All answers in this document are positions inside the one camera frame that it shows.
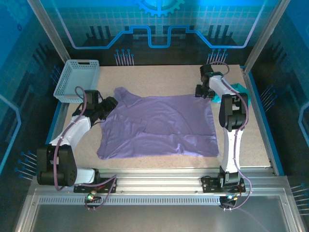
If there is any aluminium frame post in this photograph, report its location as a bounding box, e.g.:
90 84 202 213
26 0 71 63
243 0 290 73

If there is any light blue perforated plastic basket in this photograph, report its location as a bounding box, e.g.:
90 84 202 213
53 59 101 104

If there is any grey slotted cable duct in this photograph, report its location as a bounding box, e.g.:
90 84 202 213
38 196 223 206

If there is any teal folded cloth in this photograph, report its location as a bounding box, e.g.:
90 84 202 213
211 83 252 107

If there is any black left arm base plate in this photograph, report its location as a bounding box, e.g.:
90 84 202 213
73 177 118 194

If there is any aluminium mounting rail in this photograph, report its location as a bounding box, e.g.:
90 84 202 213
31 168 289 197

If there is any grey metal front panel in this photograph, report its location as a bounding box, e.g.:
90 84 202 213
31 205 290 232

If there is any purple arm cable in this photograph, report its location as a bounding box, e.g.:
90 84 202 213
54 86 119 211
207 61 253 212

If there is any small status light board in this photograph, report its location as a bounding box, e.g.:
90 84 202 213
84 193 102 203
219 194 239 203

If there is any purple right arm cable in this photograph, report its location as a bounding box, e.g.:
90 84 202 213
207 61 253 212

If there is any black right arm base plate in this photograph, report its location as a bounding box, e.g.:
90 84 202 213
201 176 247 194

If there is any purple t-shirt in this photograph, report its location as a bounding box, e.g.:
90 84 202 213
96 87 220 160

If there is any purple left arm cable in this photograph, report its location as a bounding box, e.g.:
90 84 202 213
54 86 119 211

